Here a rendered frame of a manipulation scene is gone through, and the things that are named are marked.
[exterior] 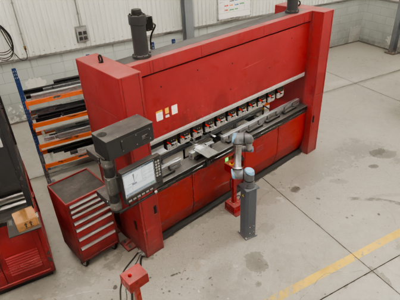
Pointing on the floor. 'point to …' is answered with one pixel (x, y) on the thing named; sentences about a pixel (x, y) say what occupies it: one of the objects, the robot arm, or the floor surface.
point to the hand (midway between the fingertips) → (238, 163)
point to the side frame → (310, 73)
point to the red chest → (83, 215)
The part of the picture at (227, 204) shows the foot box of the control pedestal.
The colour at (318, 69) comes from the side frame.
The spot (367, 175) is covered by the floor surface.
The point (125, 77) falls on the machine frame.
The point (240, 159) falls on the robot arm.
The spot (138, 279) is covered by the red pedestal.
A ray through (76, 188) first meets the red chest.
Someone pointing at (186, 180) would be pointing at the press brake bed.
